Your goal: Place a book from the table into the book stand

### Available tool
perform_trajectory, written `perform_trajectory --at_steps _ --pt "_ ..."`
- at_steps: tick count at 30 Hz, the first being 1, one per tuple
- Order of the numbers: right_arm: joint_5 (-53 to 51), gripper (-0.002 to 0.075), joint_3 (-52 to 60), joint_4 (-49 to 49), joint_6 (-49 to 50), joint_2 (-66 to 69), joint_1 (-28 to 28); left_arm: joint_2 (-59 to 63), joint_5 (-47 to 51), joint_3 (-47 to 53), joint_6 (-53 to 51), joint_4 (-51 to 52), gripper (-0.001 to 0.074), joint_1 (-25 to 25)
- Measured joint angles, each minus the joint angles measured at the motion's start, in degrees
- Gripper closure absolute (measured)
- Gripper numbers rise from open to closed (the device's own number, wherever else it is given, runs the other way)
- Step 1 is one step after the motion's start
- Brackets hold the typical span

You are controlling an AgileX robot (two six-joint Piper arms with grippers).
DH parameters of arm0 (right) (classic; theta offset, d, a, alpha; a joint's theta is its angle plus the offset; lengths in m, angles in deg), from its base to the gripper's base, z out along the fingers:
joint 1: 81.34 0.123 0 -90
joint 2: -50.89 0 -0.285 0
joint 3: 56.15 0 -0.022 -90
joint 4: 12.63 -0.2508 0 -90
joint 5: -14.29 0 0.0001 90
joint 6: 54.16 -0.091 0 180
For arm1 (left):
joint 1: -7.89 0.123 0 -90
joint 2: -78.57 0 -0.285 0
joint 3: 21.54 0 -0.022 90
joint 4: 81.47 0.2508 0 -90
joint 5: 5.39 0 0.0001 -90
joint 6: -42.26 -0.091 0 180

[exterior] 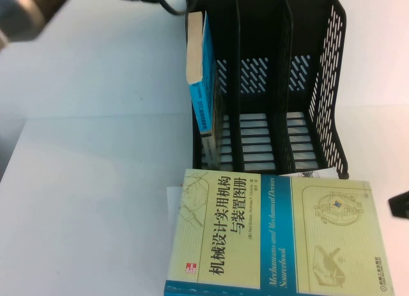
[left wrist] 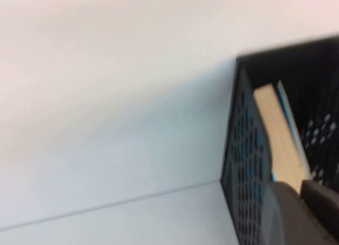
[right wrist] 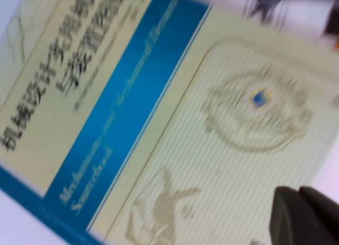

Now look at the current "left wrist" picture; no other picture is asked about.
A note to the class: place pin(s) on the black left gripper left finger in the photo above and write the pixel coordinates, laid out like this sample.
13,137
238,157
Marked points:
286,218

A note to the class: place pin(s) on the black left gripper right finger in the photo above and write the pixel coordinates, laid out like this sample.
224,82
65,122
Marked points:
323,202

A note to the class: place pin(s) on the blue DTC book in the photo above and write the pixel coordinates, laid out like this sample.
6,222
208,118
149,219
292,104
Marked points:
278,139

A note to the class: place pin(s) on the black perforated book stand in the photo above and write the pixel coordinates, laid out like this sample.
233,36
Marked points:
243,163

